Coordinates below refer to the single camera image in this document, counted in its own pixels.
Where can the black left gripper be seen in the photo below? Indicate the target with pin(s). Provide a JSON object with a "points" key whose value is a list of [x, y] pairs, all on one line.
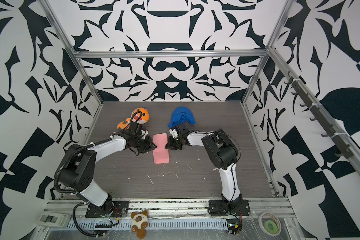
{"points": [[149, 146]]}

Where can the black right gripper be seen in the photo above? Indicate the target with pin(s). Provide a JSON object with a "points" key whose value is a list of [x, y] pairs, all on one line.
{"points": [[170, 144]]}

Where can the pink paper sheet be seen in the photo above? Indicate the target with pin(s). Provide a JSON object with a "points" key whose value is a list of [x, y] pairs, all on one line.
{"points": [[161, 154]]}

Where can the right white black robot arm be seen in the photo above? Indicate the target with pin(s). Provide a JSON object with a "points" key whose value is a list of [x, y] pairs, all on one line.
{"points": [[224, 155]]}

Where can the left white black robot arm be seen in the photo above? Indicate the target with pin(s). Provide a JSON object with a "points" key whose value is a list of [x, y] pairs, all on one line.
{"points": [[75, 173]]}

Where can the blue cloth cap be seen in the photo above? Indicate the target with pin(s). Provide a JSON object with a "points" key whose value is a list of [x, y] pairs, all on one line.
{"points": [[181, 115]]}

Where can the orange shark plush toy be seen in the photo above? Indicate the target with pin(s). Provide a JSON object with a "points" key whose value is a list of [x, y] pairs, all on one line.
{"points": [[139, 115]]}

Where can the brown white plush toy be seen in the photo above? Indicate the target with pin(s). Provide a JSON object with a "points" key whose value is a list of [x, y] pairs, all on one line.
{"points": [[139, 223]]}

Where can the small electronics board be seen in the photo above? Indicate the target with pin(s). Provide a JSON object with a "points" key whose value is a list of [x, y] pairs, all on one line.
{"points": [[234, 226]]}

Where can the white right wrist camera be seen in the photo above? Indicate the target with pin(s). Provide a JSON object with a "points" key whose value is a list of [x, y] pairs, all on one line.
{"points": [[174, 133]]}

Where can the white switch box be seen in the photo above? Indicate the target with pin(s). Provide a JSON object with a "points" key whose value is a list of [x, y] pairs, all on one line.
{"points": [[55, 220]]}

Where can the black hook rail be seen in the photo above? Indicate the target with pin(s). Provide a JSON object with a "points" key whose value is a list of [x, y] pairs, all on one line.
{"points": [[319, 113]]}

